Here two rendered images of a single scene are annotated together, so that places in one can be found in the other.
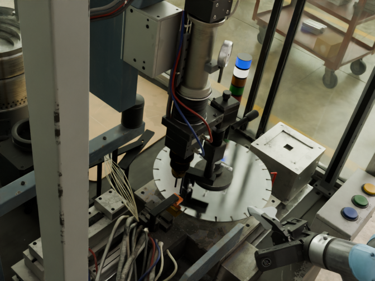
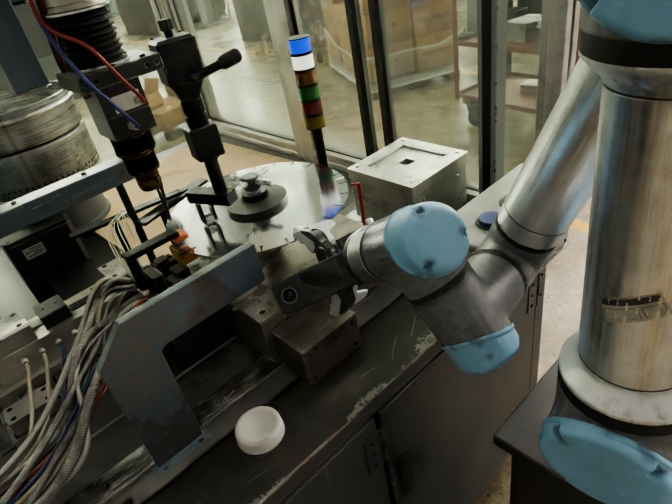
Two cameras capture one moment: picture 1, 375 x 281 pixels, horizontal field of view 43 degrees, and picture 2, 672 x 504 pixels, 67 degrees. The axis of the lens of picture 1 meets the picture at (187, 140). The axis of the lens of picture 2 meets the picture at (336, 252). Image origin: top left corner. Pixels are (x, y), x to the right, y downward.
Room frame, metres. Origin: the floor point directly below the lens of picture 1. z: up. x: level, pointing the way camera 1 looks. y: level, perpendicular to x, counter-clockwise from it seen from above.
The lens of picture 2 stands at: (0.21, -0.47, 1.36)
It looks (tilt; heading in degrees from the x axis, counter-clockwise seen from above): 34 degrees down; 19
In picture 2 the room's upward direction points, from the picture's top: 12 degrees counter-clockwise
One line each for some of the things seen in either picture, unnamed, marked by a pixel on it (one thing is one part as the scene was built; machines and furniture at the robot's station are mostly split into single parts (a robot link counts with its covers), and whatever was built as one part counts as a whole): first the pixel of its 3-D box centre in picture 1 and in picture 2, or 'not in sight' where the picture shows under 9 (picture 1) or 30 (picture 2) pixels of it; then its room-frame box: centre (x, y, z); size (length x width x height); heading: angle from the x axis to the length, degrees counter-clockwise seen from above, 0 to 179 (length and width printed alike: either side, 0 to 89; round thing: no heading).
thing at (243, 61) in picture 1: (243, 61); (299, 44); (1.24, -0.12, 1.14); 0.05 x 0.04 x 0.03; 56
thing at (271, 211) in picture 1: (266, 213); (317, 230); (0.82, -0.23, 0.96); 0.09 x 0.06 x 0.03; 45
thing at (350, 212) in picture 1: (349, 214); (491, 222); (0.94, -0.49, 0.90); 0.04 x 0.04 x 0.02
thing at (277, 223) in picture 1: (274, 227); (320, 245); (0.78, -0.25, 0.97); 0.09 x 0.02 x 0.05; 45
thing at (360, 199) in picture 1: (360, 202); not in sight; (1.00, -0.53, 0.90); 0.04 x 0.04 x 0.02
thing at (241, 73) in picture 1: (241, 69); (302, 60); (1.24, -0.12, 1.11); 0.05 x 0.04 x 0.03; 56
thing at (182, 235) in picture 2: (164, 212); (161, 257); (0.78, 0.02, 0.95); 0.10 x 0.03 x 0.07; 146
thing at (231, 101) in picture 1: (219, 127); (188, 94); (0.87, -0.07, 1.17); 0.06 x 0.05 x 0.20; 137
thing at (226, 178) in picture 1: (213, 171); (255, 196); (0.94, -0.09, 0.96); 0.11 x 0.11 x 0.03
